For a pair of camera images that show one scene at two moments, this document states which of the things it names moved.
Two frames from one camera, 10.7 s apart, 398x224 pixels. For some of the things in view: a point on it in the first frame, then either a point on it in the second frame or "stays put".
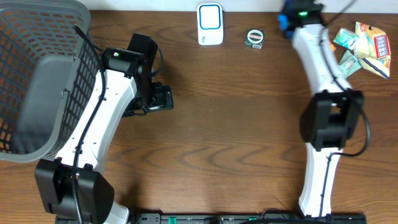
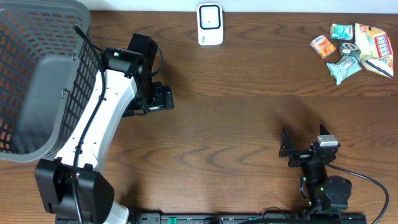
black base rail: x=220 y=218 stays put
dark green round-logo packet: x=254 y=38 to x=349 y=49
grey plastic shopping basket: x=48 y=66 stays put
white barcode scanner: x=210 y=24 stays put
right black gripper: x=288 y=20 to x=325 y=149
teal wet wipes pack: x=348 y=64 stays put
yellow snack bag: x=374 y=50 stays put
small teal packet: x=346 y=38 to x=342 y=32
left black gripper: x=162 y=98 stays put
